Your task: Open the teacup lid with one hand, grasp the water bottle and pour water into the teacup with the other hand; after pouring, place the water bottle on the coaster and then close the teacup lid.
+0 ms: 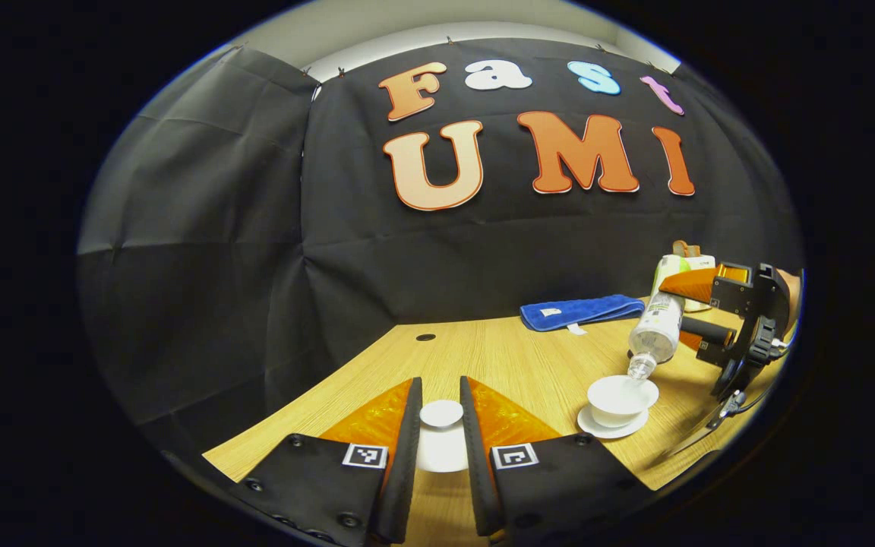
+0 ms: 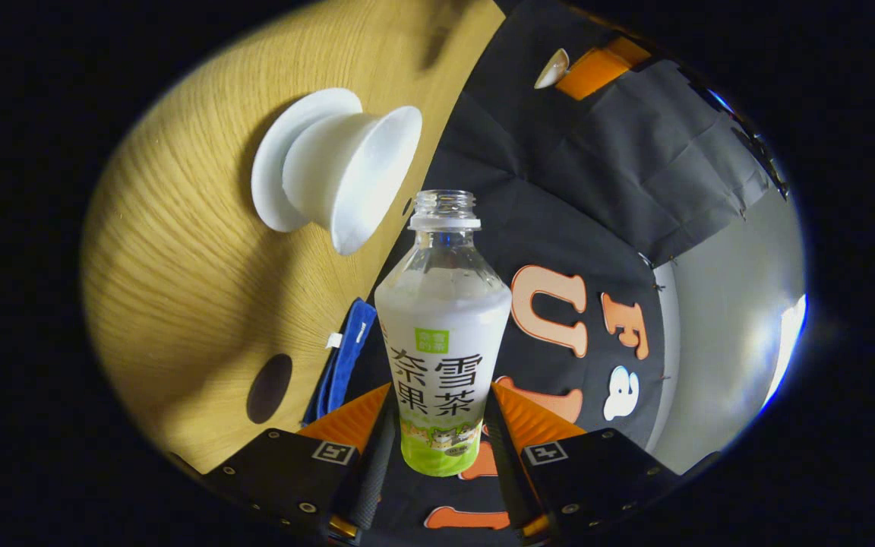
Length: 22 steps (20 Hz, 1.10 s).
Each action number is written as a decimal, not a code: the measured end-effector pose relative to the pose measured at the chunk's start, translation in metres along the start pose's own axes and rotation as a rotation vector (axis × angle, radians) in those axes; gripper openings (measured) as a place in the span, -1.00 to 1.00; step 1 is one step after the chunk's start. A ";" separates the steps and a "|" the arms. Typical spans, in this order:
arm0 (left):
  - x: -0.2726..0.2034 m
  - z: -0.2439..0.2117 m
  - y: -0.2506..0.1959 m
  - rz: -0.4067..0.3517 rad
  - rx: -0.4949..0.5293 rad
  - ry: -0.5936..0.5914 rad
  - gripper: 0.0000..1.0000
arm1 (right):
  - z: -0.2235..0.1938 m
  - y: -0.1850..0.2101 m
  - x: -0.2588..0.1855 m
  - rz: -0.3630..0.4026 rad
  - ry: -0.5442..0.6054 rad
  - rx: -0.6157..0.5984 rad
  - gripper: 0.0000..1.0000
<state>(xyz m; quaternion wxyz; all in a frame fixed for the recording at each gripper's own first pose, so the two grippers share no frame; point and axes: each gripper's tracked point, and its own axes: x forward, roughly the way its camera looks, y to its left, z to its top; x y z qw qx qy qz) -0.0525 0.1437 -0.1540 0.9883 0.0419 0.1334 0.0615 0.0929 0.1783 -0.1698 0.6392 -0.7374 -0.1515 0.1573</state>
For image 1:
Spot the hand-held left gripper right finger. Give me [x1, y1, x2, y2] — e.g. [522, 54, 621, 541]
[459, 376, 655, 544]

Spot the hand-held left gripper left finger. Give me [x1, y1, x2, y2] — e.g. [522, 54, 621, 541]
[229, 378, 423, 546]

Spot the white teacup lid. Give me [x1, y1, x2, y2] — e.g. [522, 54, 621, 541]
[416, 400, 469, 473]

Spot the clear water bottle green label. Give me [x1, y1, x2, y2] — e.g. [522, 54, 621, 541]
[627, 255, 690, 381]

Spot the white teacup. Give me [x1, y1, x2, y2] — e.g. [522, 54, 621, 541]
[586, 375, 660, 428]

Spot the white toaster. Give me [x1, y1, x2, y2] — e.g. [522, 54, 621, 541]
[673, 251, 718, 314]

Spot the white saucer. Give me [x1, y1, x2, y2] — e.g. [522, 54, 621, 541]
[577, 405, 649, 440]

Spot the blue towel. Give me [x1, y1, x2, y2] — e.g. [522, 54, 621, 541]
[520, 295, 646, 336]

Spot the black backdrop cloth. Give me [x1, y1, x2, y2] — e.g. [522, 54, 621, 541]
[77, 38, 803, 449]

